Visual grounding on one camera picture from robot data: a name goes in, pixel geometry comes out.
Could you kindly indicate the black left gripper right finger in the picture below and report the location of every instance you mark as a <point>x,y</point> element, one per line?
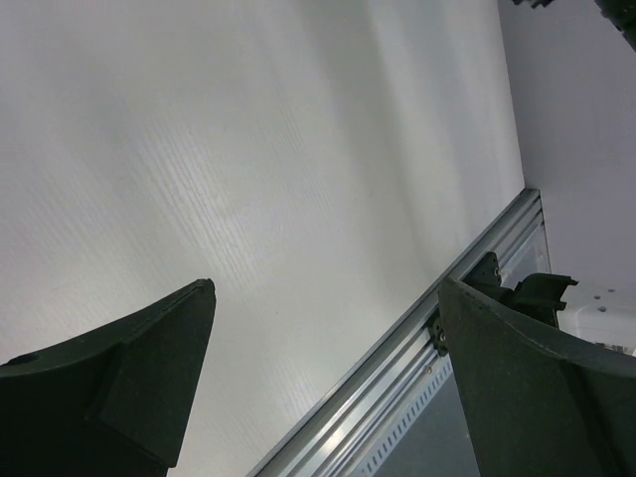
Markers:
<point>537,401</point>

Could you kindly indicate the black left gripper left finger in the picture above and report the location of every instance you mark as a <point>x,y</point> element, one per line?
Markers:
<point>114,401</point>

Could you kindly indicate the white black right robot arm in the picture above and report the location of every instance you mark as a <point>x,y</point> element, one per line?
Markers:
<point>571,66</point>

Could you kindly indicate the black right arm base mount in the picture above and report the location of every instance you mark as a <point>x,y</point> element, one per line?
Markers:
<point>485,277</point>

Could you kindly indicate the grey slotted cable duct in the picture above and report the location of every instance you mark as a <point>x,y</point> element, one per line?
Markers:
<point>401,418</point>

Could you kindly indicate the aluminium rail frame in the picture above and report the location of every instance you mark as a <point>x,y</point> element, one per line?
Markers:
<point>330,440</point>

